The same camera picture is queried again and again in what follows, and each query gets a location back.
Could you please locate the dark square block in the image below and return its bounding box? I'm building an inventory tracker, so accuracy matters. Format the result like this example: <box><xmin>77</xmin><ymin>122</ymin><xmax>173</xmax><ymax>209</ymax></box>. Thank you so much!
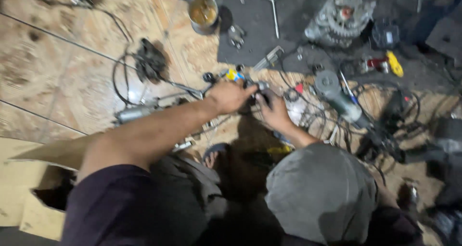
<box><xmin>425</xmin><ymin>17</ymin><xmax>462</xmax><ymax>68</ymax></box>

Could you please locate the cardboard box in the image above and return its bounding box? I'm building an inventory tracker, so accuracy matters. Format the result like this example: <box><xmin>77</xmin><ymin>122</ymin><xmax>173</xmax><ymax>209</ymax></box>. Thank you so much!
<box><xmin>0</xmin><ymin>132</ymin><xmax>103</xmax><ymax>241</ymax></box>

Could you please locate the yellow and blue item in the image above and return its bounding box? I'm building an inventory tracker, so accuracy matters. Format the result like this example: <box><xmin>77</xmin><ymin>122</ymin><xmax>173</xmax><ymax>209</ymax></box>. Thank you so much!
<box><xmin>225</xmin><ymin>69</ymin><xmax>246</xmax><ymax>83</ymax></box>

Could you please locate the person's sandalled foot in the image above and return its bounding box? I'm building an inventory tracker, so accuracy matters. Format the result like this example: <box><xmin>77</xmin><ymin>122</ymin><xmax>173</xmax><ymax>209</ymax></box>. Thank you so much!
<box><xmin>202</xmin><ymin>143</ymin><xmax>230</xmax><ymax>169</ymax></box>

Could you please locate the small shiny metal part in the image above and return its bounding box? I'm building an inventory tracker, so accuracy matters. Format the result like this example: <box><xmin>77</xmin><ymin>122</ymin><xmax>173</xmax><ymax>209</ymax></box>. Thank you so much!
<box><xmin>228</xmin><ymin>24</ymin><xmax>246</xmax><ymax>49</ymax></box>

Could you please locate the person's left hand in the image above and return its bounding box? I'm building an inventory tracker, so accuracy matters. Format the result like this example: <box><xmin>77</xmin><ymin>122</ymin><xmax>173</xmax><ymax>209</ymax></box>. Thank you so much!
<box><xmin>209</xmin><ymin>81</ymin><xmax>259</xmax><ymax>115</ymax></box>

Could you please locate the yellow handled tool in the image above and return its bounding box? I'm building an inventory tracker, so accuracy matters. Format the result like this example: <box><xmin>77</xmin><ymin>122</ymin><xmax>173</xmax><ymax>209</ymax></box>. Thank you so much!
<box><xmin>385</xmin><ymin>50</ymin><xmax>404</xmax><ymax>78</ymax></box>

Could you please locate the dark grey floor mat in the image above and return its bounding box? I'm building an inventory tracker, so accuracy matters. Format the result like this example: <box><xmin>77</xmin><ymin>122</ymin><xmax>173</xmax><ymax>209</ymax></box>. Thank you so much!
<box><xmin>217</xmin><ymin>0</ymin><xmax>462</xmax><ymax>95</ymax></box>

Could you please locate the person's right hand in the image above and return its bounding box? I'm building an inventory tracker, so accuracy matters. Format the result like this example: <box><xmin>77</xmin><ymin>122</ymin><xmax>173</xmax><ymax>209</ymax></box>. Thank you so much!
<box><xmin>256</xmin><ymin>89</ymin><xmax>295</xmax><ymax>132</ymax></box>

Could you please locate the silver cylindrical motor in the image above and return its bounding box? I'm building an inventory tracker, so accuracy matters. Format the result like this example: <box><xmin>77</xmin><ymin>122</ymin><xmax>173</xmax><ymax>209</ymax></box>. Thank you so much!
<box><xmin>115</xmin><ymin>104</ymin><xmax>159</xmax><ymax>124</ymax></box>

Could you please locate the bent metal wrench bar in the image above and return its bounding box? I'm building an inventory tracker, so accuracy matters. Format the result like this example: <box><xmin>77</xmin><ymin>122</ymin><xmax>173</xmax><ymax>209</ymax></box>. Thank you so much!
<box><xmin>240</xmin><ymin>0</ymin><xmax>281</xmax><ymax>39</ymax></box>

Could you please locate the tangle of black cables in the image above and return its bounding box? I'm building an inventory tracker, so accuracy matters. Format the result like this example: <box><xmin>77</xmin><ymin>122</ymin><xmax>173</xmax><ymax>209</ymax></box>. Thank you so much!
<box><xmin>282</xmin><ymin>78</ymin><xmax>423</xmax><ymax>156</ymax></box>

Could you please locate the metal tin can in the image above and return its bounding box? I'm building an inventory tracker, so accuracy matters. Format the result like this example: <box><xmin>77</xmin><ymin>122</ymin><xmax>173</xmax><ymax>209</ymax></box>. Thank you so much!
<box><xmin>187</xmin><ymin>0</ymin><xmax>221</xmax><ymax>36</ymax></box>

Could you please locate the black wired part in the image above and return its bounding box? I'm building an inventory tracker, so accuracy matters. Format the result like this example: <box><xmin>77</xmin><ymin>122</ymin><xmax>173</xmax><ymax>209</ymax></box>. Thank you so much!
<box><xmin>134</xmin><ymin>38</ymin><xmax>170</xmax><ymax>84</ymax></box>

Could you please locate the blue handled screwdriver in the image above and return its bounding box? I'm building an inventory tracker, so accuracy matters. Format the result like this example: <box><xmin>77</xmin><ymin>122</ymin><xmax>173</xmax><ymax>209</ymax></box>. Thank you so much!
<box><xmin>339</xmin><ymin>71</ymin><xmax>359</xmax><ymax>106</ymax></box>

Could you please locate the small black box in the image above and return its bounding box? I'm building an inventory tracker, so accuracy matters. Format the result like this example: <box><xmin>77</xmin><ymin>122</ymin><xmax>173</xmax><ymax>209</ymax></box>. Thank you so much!
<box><xmin>372</xmin><ymin>19</ymin><xmax>400</xmax><ymax>50</ymax></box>

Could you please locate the red and silver part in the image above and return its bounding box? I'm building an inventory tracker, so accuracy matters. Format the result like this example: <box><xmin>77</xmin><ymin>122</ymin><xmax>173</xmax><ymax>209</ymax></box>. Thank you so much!
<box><xmin>363</xmin><ymin>57</ymin><xmax>390</xmax><ymax>74</ymax></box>

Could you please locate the grey green angle grinder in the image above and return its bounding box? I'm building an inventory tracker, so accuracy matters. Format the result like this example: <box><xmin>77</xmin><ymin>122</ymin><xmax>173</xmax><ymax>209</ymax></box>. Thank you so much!
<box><xmin>313</xmin><ymin>70</ymin><xmax>370</xmax><ymax>129</ymax></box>

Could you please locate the grey alternator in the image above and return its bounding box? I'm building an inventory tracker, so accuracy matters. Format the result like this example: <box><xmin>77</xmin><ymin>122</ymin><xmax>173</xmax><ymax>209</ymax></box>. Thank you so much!
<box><xmin>304</xmin><ymin>0</ymin><xmax>377</xmax><ymax>48</ymax></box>

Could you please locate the person's grey trouser leg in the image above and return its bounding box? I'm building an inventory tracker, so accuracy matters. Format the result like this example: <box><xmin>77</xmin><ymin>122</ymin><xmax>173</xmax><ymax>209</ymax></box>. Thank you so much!
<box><xmin>264</xmin><ymin>142</ymin><xmax>379</xmax><ymax>245</ymax></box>
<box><xmin>150</xmin><ymin>154</ymin><xmax>226</xmax><ymax>246</ymax></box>

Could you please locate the small dark metal part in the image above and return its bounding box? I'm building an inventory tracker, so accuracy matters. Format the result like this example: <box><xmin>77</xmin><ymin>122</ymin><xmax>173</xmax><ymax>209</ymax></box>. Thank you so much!
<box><xmin>245</xmin><ymin>81</ymin><xmax>271</xmax><ymax>106</ymax></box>

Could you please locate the black power tool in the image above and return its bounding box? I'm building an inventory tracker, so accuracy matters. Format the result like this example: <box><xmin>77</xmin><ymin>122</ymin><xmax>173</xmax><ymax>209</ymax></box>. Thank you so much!
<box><xmin>355</xmin><ymin>89</ymin><xmax>421</xmax><ymax>163</ymax></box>

